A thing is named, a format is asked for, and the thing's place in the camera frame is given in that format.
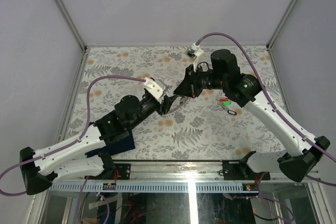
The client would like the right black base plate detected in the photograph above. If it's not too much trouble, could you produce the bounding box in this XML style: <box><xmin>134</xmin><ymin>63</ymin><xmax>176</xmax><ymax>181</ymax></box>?
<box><xmin>222</xmin><ymin>160</ymin><xmax>262</xmax><ymax>180</ymax></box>

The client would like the slotted grey cable duct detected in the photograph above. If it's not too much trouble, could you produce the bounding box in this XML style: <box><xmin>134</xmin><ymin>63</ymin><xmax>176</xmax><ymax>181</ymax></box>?
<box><xmin>49</xmin><ymin>182</ymin><xmax>258</xmax><ymax>194</ymax></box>

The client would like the green key tag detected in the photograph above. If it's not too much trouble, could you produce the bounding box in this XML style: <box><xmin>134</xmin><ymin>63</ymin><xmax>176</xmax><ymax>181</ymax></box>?
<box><xmin>222</xmin><ymin>101</ymin><xmax>232</xmax><ymax>106</ymax></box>

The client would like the dark blue cloth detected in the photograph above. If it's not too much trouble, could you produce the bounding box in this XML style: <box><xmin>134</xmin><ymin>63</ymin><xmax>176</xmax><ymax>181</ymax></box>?
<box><xmin>85</xmin><ymin>131</ymin><xmax>135</xmax><ymax>157</ymax></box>

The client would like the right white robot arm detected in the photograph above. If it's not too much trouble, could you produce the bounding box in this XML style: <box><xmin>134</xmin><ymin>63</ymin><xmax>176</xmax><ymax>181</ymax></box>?
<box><xmin>173</xmin><ymin>45</ymin><xmax>330</xmax><ymax>183</ymax></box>

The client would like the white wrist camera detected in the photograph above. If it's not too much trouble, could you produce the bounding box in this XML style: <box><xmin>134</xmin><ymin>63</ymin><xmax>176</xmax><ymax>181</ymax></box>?
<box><xmin>185</xmin><ymin>44</ymin><xmax>204</xmax><ymax>71</ymax></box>
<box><xmin>143</xmin><ymin>77</ymin><xmax>167</xmax><ymax>103</ymax></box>

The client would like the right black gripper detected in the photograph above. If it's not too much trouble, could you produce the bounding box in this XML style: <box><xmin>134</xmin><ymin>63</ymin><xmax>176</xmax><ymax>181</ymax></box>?
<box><xmin>174</xmin><ymin>63</ymin><xmax>227</xmax><ymax>98</ymax></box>

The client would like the aluminium front rail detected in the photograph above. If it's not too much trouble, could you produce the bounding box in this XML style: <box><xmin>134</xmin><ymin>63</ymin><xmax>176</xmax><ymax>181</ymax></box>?
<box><xmin>39</xmin><ymin>160</ymin><xmax>321</xmax><ymax>182</ymax></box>

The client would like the silver keyring holder with rings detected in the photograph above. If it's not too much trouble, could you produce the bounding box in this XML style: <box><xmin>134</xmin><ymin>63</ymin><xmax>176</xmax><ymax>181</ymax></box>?
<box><xmin>167</xmin><ymin>97</ymin><xmax>191</xmax><ymax>114</ymax></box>

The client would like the black key with fob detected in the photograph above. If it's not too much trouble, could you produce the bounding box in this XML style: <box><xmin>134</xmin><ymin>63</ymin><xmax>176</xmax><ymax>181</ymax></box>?
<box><xmin>227</xmin><ymin>110</ymin><xmax>237</xmax><ymax>116</ymax></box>

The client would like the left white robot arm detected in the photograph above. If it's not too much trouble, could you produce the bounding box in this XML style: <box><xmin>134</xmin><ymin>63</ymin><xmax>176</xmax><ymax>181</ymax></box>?
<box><xmin>19</xmin><ymin>92</ymin><xmax>177</xmax><ymax>195</ymax></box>

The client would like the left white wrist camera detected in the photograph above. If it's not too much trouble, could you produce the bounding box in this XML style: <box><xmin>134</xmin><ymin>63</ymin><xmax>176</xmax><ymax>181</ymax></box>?
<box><xmin>143</xmin><ymin>77</ymin><xmax>167</xmax><ymax>103</ymax></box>

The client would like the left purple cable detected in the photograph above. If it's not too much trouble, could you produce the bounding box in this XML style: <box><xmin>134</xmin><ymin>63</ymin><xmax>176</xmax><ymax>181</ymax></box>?
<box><xmin>0</xmin><ymin>75</ymin><xmax>148</xmax><ymax>224</ymax></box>

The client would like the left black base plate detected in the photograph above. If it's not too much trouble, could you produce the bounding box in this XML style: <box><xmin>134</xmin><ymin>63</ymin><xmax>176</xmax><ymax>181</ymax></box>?
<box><xmin>112</xmin><ymin>163</ymin><xmax>131</xmax><ymax>181</ymax></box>

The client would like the aluminium frame post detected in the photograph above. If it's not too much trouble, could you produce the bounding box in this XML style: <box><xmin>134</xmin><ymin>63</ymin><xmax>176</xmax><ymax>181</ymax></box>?
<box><xmin>54</xmin><ymin>0</ymin><xmax>87</xmax><ymax>51</ymax></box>
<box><xmin>266</xmin><ymin>0</ymin><xmax>299</xmax><ymax>50</ymax></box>

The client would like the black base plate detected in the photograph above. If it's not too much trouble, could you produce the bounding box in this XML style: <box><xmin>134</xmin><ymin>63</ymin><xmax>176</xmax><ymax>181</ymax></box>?
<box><xmin>112</xmin><ymin>163</ymin><xmax>131</xmax><ymax>181</ymax></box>
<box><xmin>222</xmin><ymin>160</ymin><xmax>262</xmax><ymax>180</ymax></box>

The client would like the left aluminium frame post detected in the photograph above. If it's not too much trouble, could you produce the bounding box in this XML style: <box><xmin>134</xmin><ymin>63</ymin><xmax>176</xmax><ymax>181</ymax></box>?
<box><xmin>54</xmin><ymin>0</ymin><xmax>87</xmax><ymax>51</ymax></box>

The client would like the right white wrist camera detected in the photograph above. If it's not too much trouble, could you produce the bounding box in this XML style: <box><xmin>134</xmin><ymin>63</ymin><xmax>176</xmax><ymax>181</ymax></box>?
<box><xmin>185</xmin><ymin>44</ymin><xmax>204</xmax><ymax>71</ymax></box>

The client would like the right aluminium frame post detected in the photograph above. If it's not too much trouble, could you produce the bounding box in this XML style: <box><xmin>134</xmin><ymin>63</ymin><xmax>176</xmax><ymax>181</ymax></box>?
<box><xmin>266</xmin><ymin>0</ymin><xmax>299</xmax><ymax>50</ymax></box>

